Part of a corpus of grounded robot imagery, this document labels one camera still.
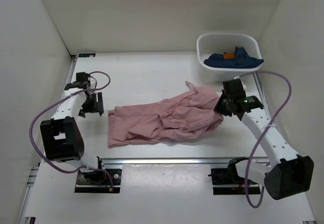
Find pink trousers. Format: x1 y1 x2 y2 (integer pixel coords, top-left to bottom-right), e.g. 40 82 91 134
108 81 224 148

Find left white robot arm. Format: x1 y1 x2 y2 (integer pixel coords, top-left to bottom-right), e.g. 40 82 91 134
40 72 108 184

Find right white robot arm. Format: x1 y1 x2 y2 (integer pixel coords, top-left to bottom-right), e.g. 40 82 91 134
214 79 314 200

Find dark blue trousers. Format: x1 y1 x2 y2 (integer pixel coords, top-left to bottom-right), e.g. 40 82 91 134
204 47 264 69

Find white plastic basket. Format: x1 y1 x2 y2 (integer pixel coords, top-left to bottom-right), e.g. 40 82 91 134
196 32 264 82

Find black corner label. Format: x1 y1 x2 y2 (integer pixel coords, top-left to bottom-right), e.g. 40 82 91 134
78 53 96 58

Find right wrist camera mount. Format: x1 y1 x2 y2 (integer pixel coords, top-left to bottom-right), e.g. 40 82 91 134
233 76 247 90

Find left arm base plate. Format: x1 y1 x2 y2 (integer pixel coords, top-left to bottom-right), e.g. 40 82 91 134
74 168 122 194

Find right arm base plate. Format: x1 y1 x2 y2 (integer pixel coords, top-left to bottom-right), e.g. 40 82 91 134
208 168 246 195

